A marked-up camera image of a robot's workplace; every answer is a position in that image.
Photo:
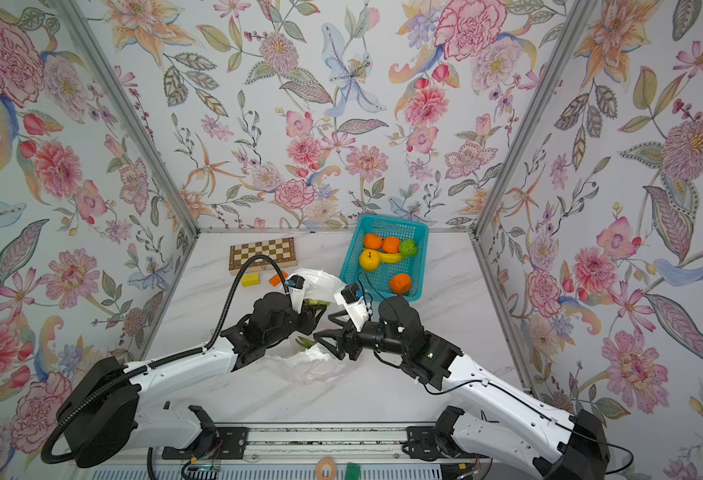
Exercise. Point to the yellow green pear fruit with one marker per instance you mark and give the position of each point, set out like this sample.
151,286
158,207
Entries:
304,342

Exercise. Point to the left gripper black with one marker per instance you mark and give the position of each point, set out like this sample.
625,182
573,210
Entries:
302,312

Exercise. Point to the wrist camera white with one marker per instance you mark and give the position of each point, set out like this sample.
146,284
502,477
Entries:
352,300
296,290

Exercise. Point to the yellow banana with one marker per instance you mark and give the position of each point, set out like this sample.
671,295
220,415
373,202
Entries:
390,258

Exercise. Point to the green circuit board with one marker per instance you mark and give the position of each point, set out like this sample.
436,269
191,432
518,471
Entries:
352,472

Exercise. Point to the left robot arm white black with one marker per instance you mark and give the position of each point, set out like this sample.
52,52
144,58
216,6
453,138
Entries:
126,406

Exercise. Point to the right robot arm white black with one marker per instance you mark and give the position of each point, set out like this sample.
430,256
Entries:
496,421

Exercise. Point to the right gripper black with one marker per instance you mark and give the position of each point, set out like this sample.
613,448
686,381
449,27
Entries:
350,342

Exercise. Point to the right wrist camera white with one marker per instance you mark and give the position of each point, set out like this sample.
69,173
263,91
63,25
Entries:
352,300

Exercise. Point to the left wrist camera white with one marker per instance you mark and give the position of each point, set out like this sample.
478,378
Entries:
296,290

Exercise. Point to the orange fruit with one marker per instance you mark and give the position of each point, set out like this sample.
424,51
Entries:
372,241
401,284
391,245

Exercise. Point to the white plastic bag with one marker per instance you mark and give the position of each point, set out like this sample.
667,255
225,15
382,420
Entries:
313,363

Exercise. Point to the tape roll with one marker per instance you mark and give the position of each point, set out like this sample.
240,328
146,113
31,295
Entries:
326,469

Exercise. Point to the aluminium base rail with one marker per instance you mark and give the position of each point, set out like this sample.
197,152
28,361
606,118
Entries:
327,444

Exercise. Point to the teal plastic basket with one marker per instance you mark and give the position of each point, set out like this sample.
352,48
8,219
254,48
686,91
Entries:
377,282

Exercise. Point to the yellow toy brick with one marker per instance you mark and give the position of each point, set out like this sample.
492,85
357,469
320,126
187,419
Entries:
249,280

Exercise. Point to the orange toy brick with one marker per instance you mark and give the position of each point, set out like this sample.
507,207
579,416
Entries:
277,280

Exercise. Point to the yellow apple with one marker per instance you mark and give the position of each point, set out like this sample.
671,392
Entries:
370,260

